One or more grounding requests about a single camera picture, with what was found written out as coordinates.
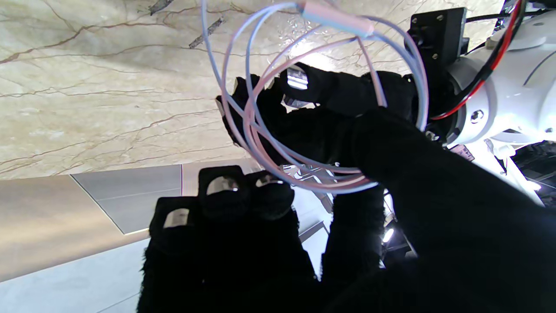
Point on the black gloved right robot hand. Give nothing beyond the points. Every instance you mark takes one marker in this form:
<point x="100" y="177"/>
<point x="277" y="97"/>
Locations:
<point x="456" y="243"/>

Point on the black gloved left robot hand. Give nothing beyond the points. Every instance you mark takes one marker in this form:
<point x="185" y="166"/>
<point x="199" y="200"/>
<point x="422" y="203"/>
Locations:
<point x="321" y="130"/>

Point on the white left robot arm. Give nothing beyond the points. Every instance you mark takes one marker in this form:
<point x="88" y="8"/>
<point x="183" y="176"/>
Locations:
<point x="521" y="87"/>

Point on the black background box with light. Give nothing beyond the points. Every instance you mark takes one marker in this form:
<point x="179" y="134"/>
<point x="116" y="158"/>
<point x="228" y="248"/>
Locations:
<point x="397" y="250"/>

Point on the brown wooden conference table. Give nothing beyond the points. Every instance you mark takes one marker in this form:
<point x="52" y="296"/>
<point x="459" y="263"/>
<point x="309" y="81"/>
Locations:
<point x="43" y="217"/>

